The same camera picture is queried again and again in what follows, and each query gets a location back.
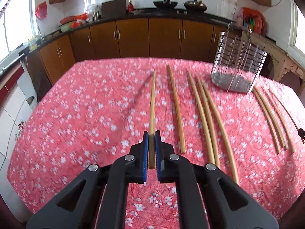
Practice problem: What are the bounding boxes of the pink floral tablecloth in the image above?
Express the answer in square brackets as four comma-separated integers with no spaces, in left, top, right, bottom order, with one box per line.
[7,58,304,228]

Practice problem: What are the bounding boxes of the wooden chopstick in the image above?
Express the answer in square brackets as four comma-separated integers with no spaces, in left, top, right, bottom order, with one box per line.
[201,81,239,185]
[168,65,186,154]
[187,71,216,164]
[148,71,156,170]
[264,90,295,154]
[254,87,287,149]
[253,88,281,154]
[197,77,220,168]

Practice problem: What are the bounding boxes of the red bags and boxes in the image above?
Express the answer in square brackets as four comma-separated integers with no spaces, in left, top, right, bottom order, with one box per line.
[242,7,268,36]

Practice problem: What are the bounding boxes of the brown lower kitchen cabinets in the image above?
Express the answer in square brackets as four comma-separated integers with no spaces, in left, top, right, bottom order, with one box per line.
[26,18,226,98]

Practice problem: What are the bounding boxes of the black wok left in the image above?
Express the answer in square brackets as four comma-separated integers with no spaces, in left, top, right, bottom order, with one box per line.
[153,0,178,11]

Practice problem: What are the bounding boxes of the red bottle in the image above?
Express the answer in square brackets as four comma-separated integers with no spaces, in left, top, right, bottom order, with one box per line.
[128,0,134,14]

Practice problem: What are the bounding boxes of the red plastic bag on wall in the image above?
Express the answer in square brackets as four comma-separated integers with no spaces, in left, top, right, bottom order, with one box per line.
[35,2,47,21]

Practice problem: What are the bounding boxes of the black countertop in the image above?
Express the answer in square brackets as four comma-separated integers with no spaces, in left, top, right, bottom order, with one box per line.
[18,7,277,53]

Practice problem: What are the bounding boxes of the beige carved side table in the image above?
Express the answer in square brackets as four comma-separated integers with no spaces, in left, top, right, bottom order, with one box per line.
[251,33,304,97]

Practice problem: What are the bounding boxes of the steel wok with lid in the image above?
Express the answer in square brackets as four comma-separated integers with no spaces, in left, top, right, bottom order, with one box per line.
[184,0,207,14]

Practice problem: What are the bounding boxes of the red and green basins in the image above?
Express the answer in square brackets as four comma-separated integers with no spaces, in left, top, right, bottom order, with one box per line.
[59,13,88,33]

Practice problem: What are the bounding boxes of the steel wire utensil holder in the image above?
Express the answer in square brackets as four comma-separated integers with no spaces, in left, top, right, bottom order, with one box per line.
[210,23,267,94]

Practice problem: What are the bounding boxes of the steel pot on counter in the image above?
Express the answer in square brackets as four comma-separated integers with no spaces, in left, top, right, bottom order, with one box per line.
[86,4,99,21]

